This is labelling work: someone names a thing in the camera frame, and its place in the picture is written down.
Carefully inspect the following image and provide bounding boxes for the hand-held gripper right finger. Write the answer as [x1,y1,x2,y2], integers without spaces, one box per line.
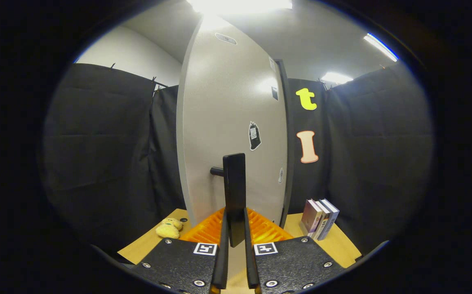
[244,207,346,294]

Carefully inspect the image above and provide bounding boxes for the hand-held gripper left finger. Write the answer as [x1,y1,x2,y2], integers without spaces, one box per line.
[132,206,230,294]

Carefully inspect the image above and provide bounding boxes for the black door handle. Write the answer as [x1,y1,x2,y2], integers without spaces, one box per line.
[210,153,246,248]

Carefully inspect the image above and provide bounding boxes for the beige cabinet door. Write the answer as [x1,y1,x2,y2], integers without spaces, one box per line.
[176,14,288,227]

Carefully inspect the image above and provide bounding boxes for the yellow plush toy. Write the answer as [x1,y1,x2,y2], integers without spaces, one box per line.
[155,218,183,239]

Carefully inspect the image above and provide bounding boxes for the white spine book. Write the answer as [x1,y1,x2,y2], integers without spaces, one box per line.
[312,200,331,239]

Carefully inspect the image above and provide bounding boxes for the blue grey book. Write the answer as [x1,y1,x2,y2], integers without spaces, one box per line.
[317,198,340,241]

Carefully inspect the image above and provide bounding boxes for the dark grey cabinet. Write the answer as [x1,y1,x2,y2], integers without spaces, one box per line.
[276,59,295,227]

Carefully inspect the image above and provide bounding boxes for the black backdrop cloth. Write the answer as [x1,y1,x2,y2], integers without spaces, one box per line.
[42,62,434,256]

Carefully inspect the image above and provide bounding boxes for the small ceiling light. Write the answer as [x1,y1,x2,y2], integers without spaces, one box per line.
[321,72,354,85]

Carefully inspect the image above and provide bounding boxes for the long ceiling light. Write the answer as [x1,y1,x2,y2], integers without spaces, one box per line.
[363,33,399,62]

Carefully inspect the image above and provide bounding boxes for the large ceiling light panel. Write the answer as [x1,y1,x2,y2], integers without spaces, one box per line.
[187,0,293,15]

